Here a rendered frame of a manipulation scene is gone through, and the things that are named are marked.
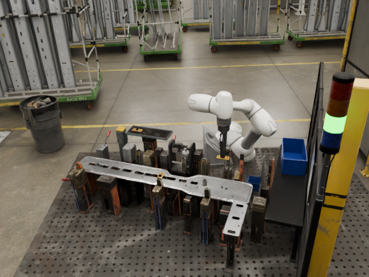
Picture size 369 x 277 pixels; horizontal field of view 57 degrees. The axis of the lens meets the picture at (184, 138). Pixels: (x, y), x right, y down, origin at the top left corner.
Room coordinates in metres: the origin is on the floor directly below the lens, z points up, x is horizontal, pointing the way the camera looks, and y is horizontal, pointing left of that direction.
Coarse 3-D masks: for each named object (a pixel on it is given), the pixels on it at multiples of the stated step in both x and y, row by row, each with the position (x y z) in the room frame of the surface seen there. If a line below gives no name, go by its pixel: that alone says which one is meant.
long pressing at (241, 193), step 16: (96, 160) 2.28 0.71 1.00; (112, 160) 2.26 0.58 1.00; (128, 176) 2.04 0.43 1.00; (144, 176) 2.03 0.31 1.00; (176, 176) 2.01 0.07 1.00; (192, 176) 2.00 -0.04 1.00; (208, 176) 1.99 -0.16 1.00; (192, 192) 1.82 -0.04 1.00; (224, 192) 1.80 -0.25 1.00; (240, 192) 1.80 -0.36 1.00
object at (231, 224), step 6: (234, 204) 1.68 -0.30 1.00; (246, 204) 1.67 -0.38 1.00; (234, 210) 1.62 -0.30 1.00; (240, 210) 1.62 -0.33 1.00; (246, 210) 1.61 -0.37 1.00; (228, 216) 1.57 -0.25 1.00; (234, 216) 1.57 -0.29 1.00; (240, 216) 1.57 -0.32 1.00; (228, 222) 1.52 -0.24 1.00; (234, 222) 1.52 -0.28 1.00; (240, 222) 1.52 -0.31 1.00; (228, 228) 1.47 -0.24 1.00; (234, 228) 1.47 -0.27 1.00; (240, 228) 1.47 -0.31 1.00; (228, 234) 1.42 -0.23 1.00; (234, 234) 1.42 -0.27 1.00
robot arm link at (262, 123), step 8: (256, 112) 2.21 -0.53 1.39; (264, 112) 2.21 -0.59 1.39; (256, 120) 2.18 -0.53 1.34; (264, 120) 2.16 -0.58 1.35; (272, 120) 2.17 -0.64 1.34; (256, 128) 2.18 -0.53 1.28; (264, 128) 2.14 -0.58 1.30; (272, 128) 2.13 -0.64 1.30; (248, 136) 2.36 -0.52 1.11; (256, 136) 2.28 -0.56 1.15; (232, 144) 2.60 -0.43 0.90; (240, 144) 2.52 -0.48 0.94; (248, 144) 2.41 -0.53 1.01; (240, 152) 2.50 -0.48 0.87; (248, 152) 2.48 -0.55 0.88; (248, 160) 2.50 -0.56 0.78
